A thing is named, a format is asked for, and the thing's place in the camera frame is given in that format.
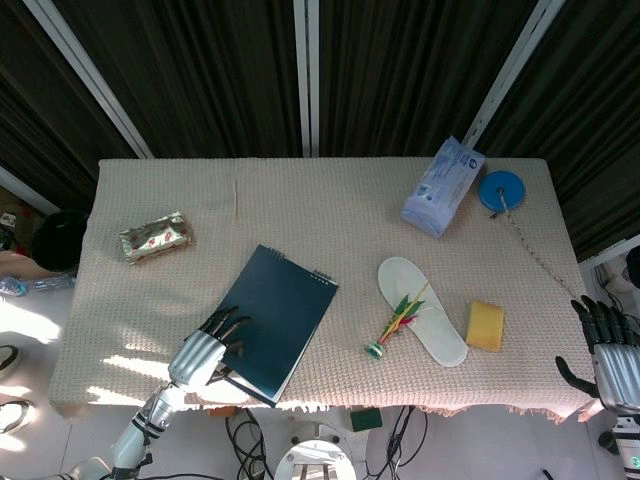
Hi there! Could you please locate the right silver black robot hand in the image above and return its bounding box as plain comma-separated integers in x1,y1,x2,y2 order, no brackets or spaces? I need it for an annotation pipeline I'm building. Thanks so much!
555,295,640,414

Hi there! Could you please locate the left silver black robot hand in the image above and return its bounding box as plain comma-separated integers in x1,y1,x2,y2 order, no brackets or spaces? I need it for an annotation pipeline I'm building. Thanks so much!
167,305,253,394

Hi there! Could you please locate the dark teal spiral notebook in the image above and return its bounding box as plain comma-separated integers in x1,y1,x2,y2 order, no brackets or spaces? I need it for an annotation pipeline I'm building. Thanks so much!
212,244,339,408

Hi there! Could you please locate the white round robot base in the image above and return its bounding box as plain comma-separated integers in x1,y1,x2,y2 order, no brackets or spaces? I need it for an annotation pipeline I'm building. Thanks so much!
273,439,357,480

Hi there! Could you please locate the green red snack packet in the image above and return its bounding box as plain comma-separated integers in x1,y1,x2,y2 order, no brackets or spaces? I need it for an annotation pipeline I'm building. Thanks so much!
118,211,195,267

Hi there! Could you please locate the yellow sponge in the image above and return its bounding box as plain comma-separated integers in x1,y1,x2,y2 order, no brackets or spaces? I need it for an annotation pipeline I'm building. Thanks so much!
465,299,506,353

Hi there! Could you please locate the braided measuring tape strip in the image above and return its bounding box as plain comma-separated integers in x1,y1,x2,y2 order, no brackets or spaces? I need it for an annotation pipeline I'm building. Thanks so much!
489,187,577,300

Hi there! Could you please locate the beige woven tablecloth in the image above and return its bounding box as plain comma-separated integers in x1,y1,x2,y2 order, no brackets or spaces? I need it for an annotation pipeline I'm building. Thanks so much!
48,157,605,425

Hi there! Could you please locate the black round bin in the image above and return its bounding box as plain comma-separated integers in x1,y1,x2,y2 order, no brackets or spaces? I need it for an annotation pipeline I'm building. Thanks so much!
31,209,91,274

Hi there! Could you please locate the clear plastic water bottle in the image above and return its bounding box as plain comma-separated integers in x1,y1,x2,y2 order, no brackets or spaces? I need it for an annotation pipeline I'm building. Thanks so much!
0,275,76,297

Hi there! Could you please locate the white disposable slipper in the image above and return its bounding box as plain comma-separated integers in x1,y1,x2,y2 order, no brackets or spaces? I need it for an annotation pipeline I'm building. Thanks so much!
377,256,469,369

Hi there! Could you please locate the colourful feather shuttlecock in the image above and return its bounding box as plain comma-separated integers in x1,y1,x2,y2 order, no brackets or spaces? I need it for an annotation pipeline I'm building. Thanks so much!
364,282,431,360

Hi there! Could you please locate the blue round tape measure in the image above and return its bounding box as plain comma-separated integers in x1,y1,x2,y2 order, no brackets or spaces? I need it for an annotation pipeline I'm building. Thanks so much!
478,170,528,208

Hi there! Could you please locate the blue tissue pack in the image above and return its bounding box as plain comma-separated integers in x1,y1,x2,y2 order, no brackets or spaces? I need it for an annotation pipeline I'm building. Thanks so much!
399,135,486,238

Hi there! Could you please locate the black cable bundle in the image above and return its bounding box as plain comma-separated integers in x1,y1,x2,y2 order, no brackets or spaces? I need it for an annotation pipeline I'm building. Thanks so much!
224,405,431,480

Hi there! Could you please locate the white window frame post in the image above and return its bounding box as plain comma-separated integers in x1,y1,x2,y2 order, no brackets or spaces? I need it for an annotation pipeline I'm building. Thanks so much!
22,0,154,160
462,0,566,150
292,0,321,157

